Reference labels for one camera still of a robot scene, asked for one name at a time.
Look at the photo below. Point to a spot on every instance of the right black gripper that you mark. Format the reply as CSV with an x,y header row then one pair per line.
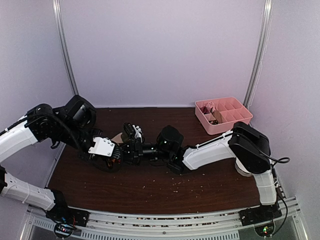
x,y
134,152

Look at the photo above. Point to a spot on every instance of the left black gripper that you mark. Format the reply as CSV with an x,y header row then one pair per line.
x,y
94,158

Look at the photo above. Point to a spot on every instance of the striped beige green sock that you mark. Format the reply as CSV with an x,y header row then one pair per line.
x,y
118,139

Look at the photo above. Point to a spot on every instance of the pink divided organizer box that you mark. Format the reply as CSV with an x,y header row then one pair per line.
x,y
231,109

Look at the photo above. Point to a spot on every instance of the argyle black red orange sock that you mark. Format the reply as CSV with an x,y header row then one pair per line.
x,y
113,163

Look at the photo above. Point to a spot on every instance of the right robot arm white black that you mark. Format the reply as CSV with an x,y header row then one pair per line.
x,y
249,147

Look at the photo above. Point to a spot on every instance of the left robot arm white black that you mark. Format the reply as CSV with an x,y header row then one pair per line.
x,y
71,124

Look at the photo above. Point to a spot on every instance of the rolled socks in box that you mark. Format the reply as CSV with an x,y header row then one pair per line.
x,y
214,116

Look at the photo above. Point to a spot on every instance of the white scalloped bowl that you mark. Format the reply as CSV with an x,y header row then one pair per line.
x,y
242,170

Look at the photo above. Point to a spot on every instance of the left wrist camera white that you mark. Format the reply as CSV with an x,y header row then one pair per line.
x,y
102,146

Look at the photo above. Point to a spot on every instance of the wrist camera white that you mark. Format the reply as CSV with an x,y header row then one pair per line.
x,y
102,146
133,132

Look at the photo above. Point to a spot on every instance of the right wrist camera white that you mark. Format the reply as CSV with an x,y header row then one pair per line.
x,y
133,132

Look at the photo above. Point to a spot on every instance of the left aluminium frame post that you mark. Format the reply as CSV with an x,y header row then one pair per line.
x,y
56,4

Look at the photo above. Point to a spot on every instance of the aluminium frame post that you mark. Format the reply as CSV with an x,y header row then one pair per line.
x,y
260,51
56,4

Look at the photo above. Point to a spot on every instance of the right aluminium frame post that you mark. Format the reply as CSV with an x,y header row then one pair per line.
x,y
260,51

